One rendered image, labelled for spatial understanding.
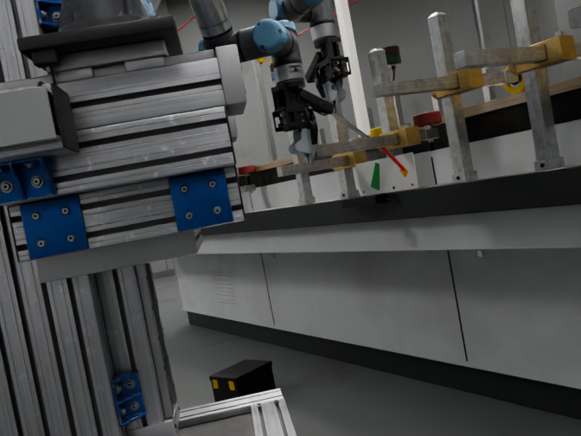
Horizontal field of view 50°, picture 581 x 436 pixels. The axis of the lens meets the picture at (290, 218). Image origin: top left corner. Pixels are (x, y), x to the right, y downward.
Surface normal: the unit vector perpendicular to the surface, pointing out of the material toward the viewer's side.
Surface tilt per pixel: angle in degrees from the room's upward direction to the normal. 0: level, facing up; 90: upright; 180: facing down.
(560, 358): 90
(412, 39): 90
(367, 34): 90
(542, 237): 90
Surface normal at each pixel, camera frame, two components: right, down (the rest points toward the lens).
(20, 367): 0.11, 0.02
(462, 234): -0.84, 0.18
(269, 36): -0.25, 0.09
